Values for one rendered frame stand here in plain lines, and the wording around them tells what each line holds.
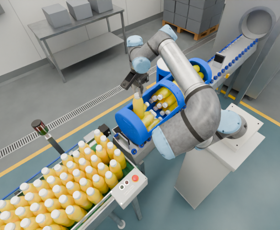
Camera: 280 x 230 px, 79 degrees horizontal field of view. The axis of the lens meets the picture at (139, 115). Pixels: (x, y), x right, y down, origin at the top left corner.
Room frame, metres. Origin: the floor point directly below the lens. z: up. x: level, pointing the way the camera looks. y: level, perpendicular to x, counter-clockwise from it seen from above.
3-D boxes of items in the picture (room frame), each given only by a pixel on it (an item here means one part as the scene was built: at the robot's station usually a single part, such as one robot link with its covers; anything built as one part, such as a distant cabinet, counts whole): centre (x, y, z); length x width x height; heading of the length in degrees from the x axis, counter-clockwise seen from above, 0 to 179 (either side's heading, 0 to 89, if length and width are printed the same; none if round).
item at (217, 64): (1.53, -0.88, 1.00); 0.10 x 0.04 x 0.15; 41
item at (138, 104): (0.76, 0.00, 1.24); 0.07 x 0.07 x 0.19
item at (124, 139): (0.66, 0.13, 0.99); 0.10 x 0.02 x 0.12; 41
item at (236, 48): (1.34, -0.67, 0.79); 2.17 x 0.29 x 0.34; 131
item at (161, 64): (1.53, -0.37, 1.03); 0.28 x 0.28 x 0.01
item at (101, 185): (0.36, 0.28, 1.00); 0.07 x 0.07 x 0.19
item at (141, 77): (0.78, -0.01, 1.49); 0.09 x 0.08 x 0.12; 131
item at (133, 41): (0.77, -0.01, 1.65); 0.09 x 0.08 x 0.11; 9
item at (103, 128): (0.78, 0.29, 0.95); 0.10 x 0.07 x 0.10; 41
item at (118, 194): (0.31, 0.09, 1.05); 0.20 x 0.10 x 0.10; 131
